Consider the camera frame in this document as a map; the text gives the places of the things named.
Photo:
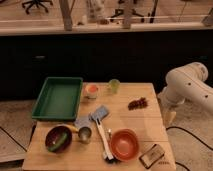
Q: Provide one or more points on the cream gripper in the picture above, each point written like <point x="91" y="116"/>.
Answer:
<point x="168" y="117"/>

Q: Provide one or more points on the dark purple grape bunch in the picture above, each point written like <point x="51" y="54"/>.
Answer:
<point x="138" y="104"/>

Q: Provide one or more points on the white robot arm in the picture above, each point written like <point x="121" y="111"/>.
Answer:
<point x="185" y="82"/>

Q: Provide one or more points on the brown black box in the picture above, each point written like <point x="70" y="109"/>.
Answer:
<point x="150" y="157"/>

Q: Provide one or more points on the orange plastic bowl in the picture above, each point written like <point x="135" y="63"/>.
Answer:
<point x="124" y="145"/>

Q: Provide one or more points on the translucent green cup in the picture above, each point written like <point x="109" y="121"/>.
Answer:
<point x="113" y="85"/>

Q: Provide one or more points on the blue sponge cloth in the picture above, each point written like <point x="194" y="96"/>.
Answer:
<point x="99" y="113"/>

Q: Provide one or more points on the white cup orange inside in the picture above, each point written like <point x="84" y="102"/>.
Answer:
<point x="91" y="91"/>

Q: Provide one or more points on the grey cloth piece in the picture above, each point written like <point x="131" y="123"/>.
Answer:
<point x="82" y="121"/>

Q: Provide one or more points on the small metal cup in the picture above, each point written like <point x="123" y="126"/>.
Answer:
<point x="85" y="134"/>

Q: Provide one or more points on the yellow banana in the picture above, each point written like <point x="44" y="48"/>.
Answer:
<point x="73" y="128"/>

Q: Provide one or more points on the green cucumber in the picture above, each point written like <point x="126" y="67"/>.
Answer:
<point x="57" y="143"/>

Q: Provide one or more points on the green plastic tray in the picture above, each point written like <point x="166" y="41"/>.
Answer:
<point x="58" y="99"/>

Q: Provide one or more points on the dark maroon bowl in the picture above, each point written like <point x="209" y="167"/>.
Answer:
<point x="54" y="134"/>

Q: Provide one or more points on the black office chair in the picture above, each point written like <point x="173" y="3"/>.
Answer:
<point x="38" y="3"/>

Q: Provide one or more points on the white handled brush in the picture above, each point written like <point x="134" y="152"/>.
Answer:
<point x="104" y="140"/>

